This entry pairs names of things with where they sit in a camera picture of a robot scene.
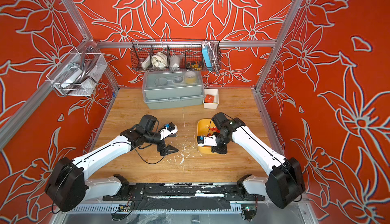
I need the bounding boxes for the red screw protection sleeve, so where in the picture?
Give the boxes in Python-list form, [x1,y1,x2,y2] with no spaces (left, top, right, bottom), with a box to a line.
[208,127,220,135]

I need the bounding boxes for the yellow plastic storage box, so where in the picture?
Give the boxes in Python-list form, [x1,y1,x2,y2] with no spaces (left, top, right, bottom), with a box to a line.
[197,118,216,154]

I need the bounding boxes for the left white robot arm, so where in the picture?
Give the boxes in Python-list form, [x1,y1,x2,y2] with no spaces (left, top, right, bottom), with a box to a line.
[45,115,178,212]

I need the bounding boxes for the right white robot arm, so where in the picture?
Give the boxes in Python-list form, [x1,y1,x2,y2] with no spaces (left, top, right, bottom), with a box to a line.
[209,112,306,209]

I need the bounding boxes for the blue box in basket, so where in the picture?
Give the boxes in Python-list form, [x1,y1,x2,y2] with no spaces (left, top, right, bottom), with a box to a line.
[202,46,212,71]

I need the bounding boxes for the orange plug adapter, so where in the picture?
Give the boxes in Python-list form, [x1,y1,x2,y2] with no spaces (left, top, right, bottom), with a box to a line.
[204,95,215,104]

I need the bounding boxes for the white square plastic bin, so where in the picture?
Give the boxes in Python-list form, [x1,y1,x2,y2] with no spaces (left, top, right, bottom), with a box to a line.
[203,88,219,109]

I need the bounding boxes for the grey plastic toolbox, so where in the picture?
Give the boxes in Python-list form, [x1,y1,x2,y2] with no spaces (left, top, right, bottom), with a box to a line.
[142,71,204,110]

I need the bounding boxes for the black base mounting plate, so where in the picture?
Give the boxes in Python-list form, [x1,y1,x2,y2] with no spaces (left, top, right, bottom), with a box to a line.
[103,183,266,202]

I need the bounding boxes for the yellow tape roll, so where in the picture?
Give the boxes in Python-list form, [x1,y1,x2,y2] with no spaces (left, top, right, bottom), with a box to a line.
[184,71,198,84]

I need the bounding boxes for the white cloth in basket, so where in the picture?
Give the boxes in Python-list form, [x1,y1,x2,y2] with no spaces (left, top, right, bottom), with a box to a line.
[151,52,168,68]

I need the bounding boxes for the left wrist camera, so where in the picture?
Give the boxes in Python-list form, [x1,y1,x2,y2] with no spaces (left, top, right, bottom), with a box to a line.
[158,122,178,140]

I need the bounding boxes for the black wire wall basket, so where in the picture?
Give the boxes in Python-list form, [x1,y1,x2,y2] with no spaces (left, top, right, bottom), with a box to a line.
[131,39,222,73]

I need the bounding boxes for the clear acrylic wall box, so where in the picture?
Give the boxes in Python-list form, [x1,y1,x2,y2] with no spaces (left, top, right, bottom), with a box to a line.
[46,49,108,97]

